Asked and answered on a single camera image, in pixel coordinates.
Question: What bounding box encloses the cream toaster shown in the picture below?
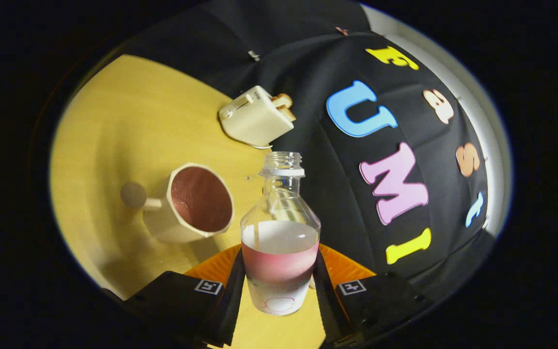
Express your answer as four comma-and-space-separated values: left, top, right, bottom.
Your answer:
218, 85, 295, 147

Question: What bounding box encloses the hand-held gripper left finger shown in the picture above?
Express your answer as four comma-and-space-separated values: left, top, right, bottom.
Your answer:
124, 244, 246, 347

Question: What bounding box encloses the black backdrop cloth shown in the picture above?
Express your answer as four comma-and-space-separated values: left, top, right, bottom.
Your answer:
114, 0, 497, 301

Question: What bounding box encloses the clear juice bottle pink label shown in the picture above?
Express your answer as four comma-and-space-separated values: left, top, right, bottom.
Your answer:
240, 151, 322, 317

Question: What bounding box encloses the wooden table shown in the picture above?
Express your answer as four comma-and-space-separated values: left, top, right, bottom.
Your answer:
49, 54, 328, 349

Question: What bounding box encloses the cream cup wooden handle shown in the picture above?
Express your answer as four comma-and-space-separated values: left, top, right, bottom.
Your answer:
121, 162, 235, 244

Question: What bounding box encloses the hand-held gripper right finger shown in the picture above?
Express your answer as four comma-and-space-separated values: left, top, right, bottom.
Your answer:
313, 243, 431, 347

